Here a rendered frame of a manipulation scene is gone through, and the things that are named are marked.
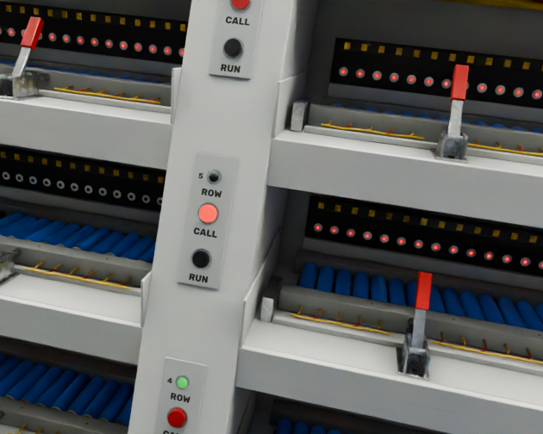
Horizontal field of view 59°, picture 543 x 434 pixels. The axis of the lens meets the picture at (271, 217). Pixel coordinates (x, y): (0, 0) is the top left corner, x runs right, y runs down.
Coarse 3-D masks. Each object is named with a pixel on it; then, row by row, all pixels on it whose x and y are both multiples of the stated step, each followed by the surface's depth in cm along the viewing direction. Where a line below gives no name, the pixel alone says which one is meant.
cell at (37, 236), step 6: (54, 222) 62; (60, 222) 62; (42, 228) 60; (48, 228) 60; (54, 228) 61; (60, 228) 62; (36, 234) 58; (42, 234) 59; (48, 234) 59; (30, 240) 57; (36, 240) 57
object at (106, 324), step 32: (0, 192) 67; (32, 192) 66; (0, 288) 50; (32, 288) 50; (64, 288) 51; (96, 288) 52; (0, 320) 49; (32, 320) 48; (64, 320) 47; (96, 320) 47; (128, 320) 47; (96, 352) 48; (128, 352) 47
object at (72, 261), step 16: (0, 240) 55; (16, 240) 55; (16, 256) 54; (32, 256) 54; (48, 256) 53; (64, 256) 53; (80, 256) 53; (96, 256) 53; (112, 256) 54; (48, 272) 52; (80, 272) 53; (96, 272) 53; (112, 272) 53; (128, 272) 52; (144, 272) 52; (128, 288) 51
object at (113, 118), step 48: (0, 48) 66; (48, 48) 65; (96, 48) 64; (144, 48) 63; (0, 96) 48; (48, 96) 52; (96, 96) 54; (144, 96) 53; (48, 144) 48; (96, 144) 47; (144, 144) 46
